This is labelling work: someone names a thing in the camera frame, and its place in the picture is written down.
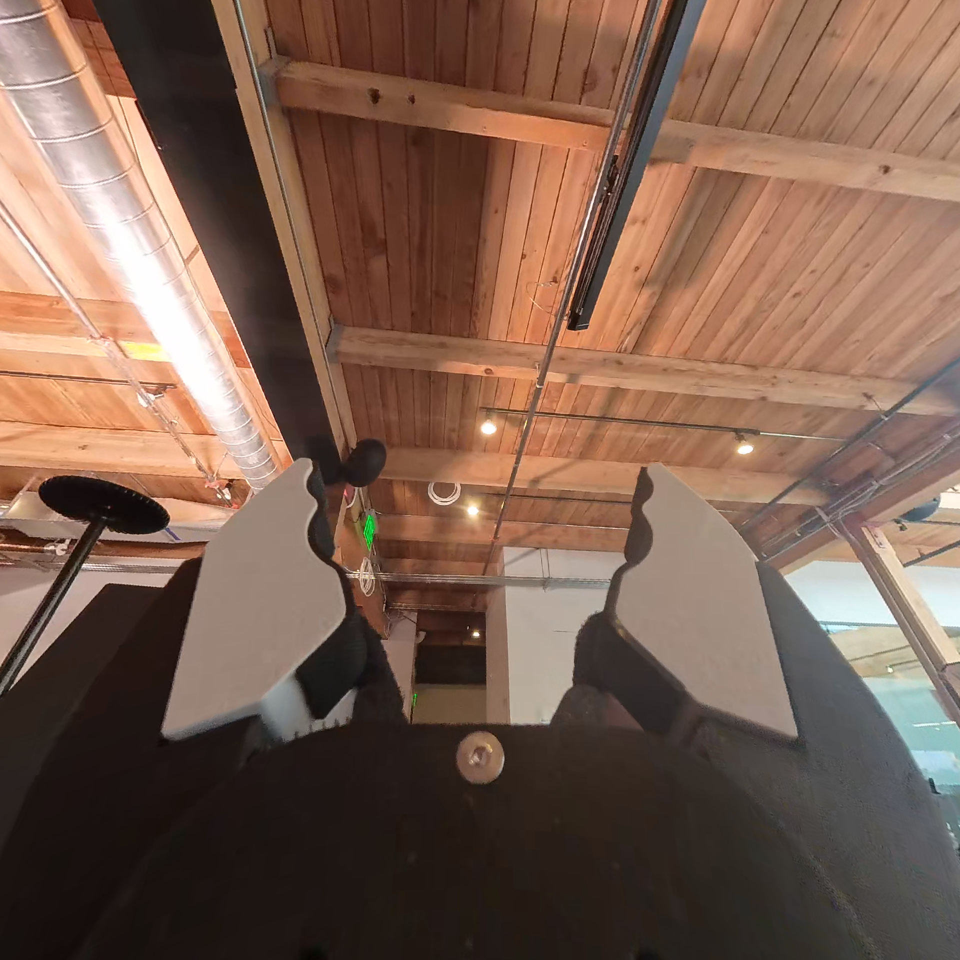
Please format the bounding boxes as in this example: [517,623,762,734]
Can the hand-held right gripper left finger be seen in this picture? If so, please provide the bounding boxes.
[161,457,369,742]

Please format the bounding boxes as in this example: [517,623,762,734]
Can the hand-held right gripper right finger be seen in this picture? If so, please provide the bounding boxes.
[573,462,798,742]

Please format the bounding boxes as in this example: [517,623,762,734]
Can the black floor lamp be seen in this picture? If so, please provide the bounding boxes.
[0,474,172,695]

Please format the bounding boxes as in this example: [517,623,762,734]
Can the black lighting track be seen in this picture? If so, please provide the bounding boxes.
[566,0,708,333]

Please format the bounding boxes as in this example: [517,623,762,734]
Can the black dome camera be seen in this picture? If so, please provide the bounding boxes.
[346,438,389,490]

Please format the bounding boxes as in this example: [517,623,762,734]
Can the wooden support post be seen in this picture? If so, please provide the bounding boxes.
[846,521,960,680]

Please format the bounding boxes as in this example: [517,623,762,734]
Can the silver ceiling duct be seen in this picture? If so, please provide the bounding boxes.
[0,0,280,492]

